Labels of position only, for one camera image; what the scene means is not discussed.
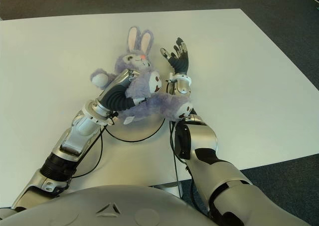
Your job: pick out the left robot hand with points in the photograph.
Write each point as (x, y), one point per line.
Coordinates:
(114, 96)

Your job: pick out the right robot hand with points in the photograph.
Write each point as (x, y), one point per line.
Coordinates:
(182, 61)

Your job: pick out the purple plush bunny doll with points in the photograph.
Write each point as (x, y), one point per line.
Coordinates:
(139, 91)

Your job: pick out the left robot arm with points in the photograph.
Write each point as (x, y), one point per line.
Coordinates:
(62, 156)

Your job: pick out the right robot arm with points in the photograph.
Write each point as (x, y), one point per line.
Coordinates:
(207, 141)

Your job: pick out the white plate black rim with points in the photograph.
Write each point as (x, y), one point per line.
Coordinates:
(139, 131)

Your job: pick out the grey metal table leg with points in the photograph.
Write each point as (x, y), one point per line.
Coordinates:
(172, 187)

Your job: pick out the silver robot torso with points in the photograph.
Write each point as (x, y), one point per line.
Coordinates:
(112, 206)

